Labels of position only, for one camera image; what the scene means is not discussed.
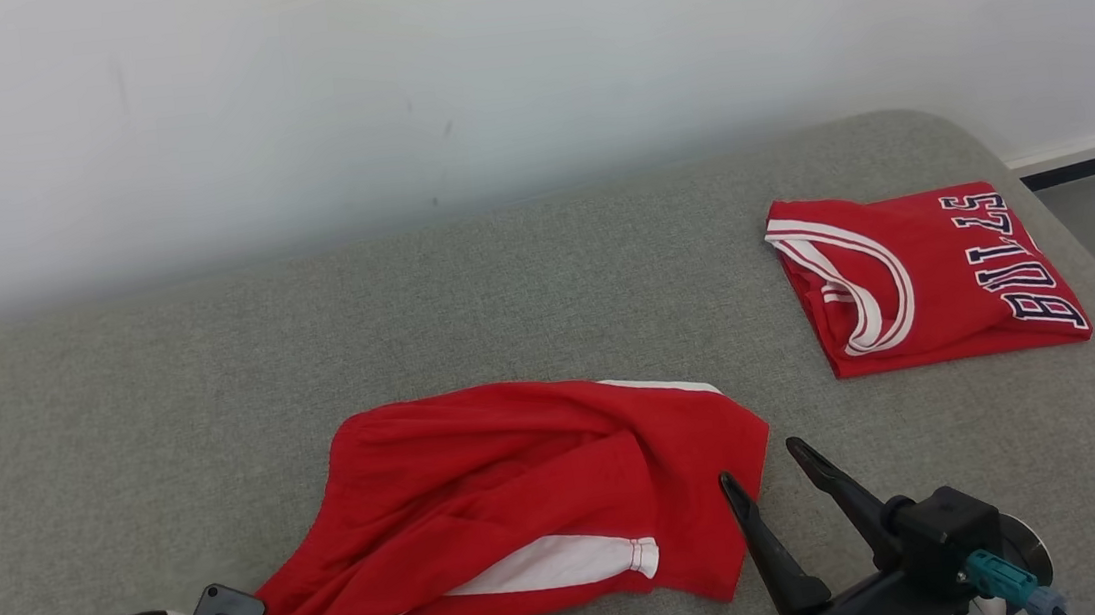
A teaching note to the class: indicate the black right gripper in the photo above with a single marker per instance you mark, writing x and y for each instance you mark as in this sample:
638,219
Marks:
878,612

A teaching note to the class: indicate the red number 23 basketball jersey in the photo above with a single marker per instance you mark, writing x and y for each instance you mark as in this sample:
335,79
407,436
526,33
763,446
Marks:
947,279

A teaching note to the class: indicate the red shorts with white stripe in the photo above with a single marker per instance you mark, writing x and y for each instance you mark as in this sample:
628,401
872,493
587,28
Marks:
503,472

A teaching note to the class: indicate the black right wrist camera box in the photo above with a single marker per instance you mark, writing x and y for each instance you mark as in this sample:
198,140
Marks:
946,530

